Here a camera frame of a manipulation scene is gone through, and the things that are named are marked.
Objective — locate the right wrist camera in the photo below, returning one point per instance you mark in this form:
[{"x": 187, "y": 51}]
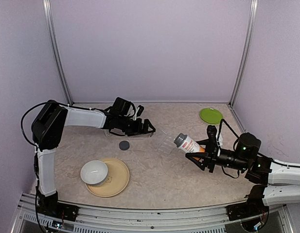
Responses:
[{"x": 219, "y": 140}]

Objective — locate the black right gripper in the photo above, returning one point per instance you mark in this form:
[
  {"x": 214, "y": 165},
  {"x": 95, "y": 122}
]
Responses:
[{"x": 210, "y": 155}]

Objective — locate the grey bottle cap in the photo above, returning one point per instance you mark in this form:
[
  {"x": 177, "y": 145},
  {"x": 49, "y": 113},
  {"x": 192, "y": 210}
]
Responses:
[{"x": 124, "y": 145}]

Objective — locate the clear plastic pill organizer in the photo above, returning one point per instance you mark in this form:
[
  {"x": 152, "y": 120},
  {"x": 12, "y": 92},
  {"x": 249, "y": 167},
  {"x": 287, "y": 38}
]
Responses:
[{"x": 163, "y": 141}]

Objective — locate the aluminium front rail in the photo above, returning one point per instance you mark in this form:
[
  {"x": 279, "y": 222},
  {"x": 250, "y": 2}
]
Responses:
[{"x": 96, "y": 219}]

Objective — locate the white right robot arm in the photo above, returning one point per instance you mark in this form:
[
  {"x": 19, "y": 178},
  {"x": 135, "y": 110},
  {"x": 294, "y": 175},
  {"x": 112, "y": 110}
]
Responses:
[{"x": 275, "y": 182}]

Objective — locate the right aluminium corner post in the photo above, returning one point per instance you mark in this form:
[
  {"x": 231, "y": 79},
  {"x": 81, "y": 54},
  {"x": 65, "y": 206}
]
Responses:
[{"x": 245, "y": 52}]

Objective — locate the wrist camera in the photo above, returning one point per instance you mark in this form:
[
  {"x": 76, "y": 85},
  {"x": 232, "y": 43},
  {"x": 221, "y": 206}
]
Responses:
[
  {"x": 219, "y": 140},
  {"x": 139, "y": 111}
]

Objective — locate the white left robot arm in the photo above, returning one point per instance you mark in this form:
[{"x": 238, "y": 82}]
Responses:
[{"x": 121, "y": 119}]

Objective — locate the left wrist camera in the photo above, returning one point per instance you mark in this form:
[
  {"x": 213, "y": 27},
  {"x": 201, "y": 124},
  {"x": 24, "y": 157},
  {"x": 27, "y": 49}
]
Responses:
[{"x": 139, "y": 111}]

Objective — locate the white ceramic bowl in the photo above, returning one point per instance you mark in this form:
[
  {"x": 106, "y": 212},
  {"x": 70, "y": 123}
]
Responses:
[{"x": 94, "y": 173}]

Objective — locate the aluminium corner post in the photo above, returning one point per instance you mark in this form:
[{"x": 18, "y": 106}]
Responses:
[
  {"x": 245, "y": 52},
  {"x": 54, "y": 45}
]

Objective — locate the beige round plate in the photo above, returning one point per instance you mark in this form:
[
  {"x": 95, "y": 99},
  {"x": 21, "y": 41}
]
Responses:
[{"x": 116, "y": 182}]

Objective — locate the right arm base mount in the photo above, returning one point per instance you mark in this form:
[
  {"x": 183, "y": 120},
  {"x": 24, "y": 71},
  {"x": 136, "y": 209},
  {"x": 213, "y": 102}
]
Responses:
[{"x": 253, "y": 206}]

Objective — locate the orange pill bottle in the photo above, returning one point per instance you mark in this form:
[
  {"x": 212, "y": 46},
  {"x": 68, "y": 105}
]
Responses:
[{"x": 186, "y": 144}]

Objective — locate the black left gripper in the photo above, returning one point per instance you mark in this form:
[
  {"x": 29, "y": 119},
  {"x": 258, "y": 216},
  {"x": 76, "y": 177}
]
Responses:
[{"x": 138, "y": 130}]

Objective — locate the green plastic plate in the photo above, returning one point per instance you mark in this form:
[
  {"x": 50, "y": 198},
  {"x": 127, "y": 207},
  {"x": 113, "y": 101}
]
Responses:
[{"x": 211, "y": 116}]

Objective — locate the white pill bottle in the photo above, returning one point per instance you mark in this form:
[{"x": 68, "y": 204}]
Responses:
[{"x": 108, "y": 133}]

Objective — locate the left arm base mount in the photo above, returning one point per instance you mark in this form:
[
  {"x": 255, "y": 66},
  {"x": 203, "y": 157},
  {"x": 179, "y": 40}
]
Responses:
[{"x": 58, "y": 210}]

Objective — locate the left aluminium corner post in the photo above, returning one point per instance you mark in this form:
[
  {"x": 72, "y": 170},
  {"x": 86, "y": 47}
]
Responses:
[{"x": 54, "y": 45}]

